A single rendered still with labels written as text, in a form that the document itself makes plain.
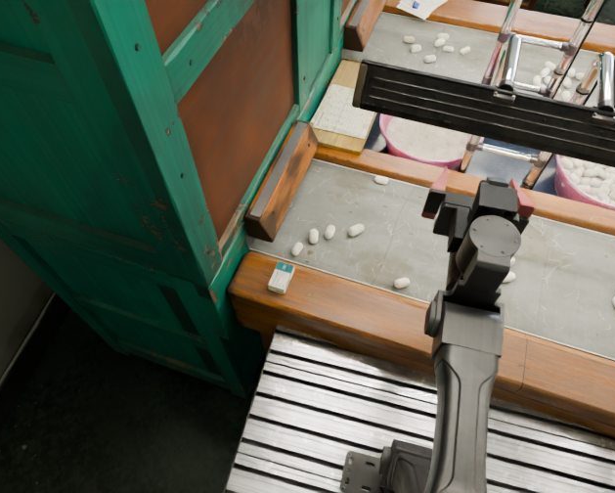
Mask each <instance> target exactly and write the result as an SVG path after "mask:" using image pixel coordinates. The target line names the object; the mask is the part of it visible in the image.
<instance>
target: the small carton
mask: <svg viewBox="0 0 615 493"><path fill-rule="evenodd" d="M293 272H294V266H293V265H290V264H287V263H284V262H281V261H279V262H278V264H277V266H276V268H275V270H274V273H273V275H272V277H271V279H270V282H269V284H268V290H270V291H275V292H278V293H282V294H285V292H286V289H287V286H288V284H289V282H290V279H291V277H292V275H293Z"/></svg>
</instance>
